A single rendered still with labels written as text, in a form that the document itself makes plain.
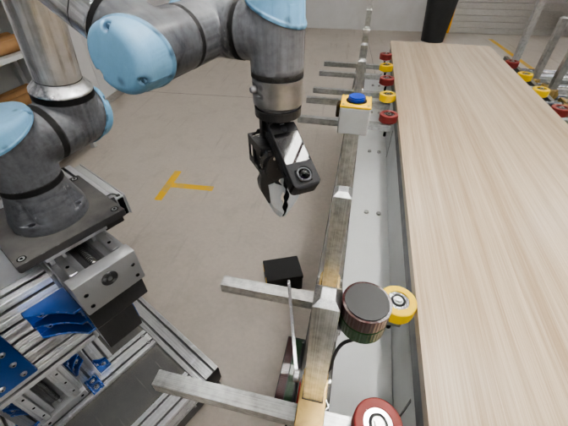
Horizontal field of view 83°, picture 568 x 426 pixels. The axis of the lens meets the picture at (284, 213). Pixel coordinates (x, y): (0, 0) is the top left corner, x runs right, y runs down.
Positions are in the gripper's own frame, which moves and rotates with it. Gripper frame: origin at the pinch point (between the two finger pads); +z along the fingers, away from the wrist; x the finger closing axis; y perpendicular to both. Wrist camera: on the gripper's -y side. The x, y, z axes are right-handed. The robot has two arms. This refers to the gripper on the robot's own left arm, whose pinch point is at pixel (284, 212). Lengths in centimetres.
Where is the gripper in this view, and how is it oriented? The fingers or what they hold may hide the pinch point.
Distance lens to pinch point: 60.3
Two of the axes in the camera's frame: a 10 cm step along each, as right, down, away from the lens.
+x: -9.0, 2.8, -3.3
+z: 0.0, 7.6, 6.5
